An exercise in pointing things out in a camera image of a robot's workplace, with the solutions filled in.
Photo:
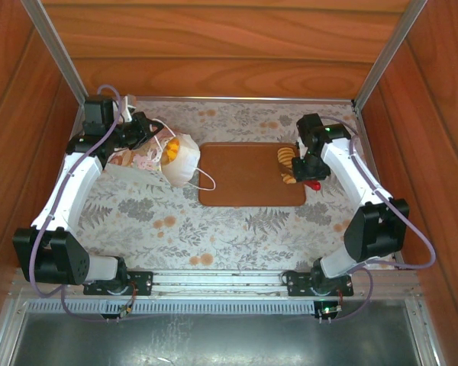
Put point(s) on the striped golden fake bread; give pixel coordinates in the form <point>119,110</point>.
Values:
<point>285,155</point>

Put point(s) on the yellow fake bread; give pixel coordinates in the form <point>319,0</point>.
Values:
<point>171,148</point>

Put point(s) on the paper bag with animal print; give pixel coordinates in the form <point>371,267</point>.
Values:
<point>183,167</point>

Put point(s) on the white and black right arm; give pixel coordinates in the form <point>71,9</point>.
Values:
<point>347,175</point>

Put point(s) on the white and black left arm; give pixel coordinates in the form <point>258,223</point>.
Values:
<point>72,190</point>

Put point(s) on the brown rectangular tray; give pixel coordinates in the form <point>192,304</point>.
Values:
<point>244,175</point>

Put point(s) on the floral patterned table cover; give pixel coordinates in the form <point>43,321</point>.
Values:
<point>213,236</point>

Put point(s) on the small circuit board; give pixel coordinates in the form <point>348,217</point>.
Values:
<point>125,309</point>
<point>328,312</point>

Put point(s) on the galvanised metal sheet panel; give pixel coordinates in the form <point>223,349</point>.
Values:
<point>213,343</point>

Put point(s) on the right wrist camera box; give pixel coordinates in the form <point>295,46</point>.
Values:
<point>300,148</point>

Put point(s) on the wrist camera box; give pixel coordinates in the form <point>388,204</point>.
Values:
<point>129,106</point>
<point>300,148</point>

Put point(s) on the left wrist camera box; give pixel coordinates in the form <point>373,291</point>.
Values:
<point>129,106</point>

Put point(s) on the aluminium frame post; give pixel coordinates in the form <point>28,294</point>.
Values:
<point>389,53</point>
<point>57,53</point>

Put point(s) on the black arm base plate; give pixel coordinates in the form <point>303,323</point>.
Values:
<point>299,284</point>
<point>141,283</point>

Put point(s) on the aluminium frame beam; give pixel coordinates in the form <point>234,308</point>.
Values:
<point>423,335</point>
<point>221,282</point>
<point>7,335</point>

